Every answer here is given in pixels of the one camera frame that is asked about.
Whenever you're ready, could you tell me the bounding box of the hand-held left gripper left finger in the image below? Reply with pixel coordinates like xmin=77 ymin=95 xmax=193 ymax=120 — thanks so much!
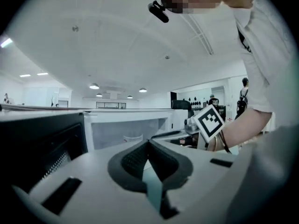
xmin=11 ymin=139 xmax=164 ymax=224

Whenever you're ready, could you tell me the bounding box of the white microwave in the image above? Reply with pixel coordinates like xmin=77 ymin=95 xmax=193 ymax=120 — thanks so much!
xmin=0 ymin=108 xmax=176 ymax=193

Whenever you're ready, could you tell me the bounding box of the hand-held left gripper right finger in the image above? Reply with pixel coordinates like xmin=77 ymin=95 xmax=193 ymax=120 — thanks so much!
xmin=148 ymin=138 xmax=238 ymax=224

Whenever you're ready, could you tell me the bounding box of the person's right forearm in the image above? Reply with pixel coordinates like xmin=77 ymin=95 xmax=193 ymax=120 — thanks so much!
xmin=206 ymin=107 xmax=273 ymax=153

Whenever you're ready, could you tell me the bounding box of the linear ceiling vent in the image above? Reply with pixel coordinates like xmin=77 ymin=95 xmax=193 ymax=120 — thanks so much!
xmin=185 ymin=14 xmax=214 ymax=56

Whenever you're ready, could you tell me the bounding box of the black office chair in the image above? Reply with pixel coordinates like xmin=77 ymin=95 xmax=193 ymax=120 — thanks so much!
xmin=171 ymin=99 xmax=195 ymax=119

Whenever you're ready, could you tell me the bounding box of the clear glass vase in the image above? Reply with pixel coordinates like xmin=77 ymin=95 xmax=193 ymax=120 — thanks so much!
xmin=123 ymin=134 xmax=144 ymax=145

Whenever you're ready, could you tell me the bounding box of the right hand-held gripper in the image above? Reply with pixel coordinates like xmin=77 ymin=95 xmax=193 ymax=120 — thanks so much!
xmin=151 ymin=104 xmax=226 ymax=150

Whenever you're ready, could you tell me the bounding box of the person's white shirt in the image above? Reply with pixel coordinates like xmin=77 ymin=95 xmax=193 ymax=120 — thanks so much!
xmin=230 ymin=0 xmax=299 ymax=131

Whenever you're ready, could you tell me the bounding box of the black wrist cord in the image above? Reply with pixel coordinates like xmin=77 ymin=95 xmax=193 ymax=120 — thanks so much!
xmin=218 ymin=129 xmax=232 ymax=154

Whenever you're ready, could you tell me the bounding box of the black head-worn camera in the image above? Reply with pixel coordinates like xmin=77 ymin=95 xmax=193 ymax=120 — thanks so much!
xmin=147 ymin=0 xmax=170 ymax=24

